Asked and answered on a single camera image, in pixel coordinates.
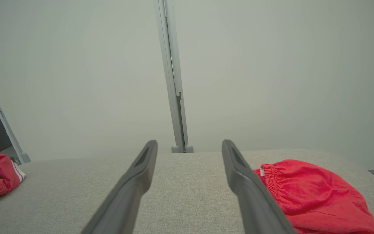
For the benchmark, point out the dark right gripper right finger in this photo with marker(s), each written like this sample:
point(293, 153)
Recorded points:
point(248, 198)

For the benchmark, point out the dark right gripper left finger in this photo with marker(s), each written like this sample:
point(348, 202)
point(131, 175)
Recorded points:
point(128, 195)

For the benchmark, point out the red Bulls 23 shorts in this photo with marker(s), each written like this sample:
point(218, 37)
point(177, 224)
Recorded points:
point(320, 195)

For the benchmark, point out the grey cylindrical post foot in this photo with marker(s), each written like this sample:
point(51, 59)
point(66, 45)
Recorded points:
point(175, 149)
point(189, 148)

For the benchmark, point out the slanted grey partition post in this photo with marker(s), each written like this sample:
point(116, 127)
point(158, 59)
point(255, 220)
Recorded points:
point(2, 120)

